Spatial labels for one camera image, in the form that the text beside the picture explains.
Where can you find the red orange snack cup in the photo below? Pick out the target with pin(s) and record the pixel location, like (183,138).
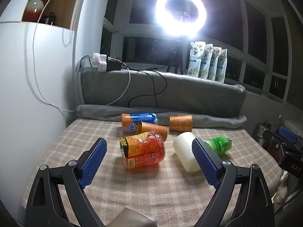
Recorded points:
(142,150)

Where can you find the red ceramic vase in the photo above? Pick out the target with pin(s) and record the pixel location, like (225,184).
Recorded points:
(35,7)

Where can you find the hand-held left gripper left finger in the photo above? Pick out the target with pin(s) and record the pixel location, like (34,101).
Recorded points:
(93,163)

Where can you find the dark glass bottle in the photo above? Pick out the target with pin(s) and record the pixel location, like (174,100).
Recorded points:
(48,19)

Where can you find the window frame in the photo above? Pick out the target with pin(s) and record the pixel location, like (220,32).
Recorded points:
(242,28)

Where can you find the grey blanket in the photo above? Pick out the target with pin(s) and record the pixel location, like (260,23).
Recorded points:
(189,92)

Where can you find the green plastic bottle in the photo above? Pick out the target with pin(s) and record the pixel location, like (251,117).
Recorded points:
(219,144)

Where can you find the white plug adapter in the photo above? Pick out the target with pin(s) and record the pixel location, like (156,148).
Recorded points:
(102,66)
(99,58)

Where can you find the blue orange printed cup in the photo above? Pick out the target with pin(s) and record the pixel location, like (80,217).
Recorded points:
(138,119)

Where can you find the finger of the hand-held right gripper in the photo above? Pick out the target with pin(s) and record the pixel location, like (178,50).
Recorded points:
(287,133)

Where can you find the brown paper cup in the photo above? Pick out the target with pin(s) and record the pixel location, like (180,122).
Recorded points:
(153,131)

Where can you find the white crumpled object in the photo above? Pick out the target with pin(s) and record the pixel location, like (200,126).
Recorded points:
(281,184)

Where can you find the white plastic cup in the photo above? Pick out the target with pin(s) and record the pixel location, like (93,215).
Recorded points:
(184,151)

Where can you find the black power adapter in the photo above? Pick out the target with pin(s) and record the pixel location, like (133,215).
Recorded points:
(114,65)

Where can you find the black tripod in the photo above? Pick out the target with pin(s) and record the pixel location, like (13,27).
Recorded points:
(176,56)

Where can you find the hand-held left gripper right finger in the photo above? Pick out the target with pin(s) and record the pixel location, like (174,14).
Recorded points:
(205,163)

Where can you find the white floral refill pouch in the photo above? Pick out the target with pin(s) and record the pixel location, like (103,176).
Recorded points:
(195,61)
(215,66)
(206,63)
(222,68)

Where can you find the plaid bed sheet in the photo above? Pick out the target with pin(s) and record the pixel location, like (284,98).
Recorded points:
(153,189)

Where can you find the orange patterned paper cup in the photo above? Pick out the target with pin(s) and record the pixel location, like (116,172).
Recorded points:
(181,123)

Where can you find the blurred beige object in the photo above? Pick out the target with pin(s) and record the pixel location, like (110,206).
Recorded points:
(132,218)

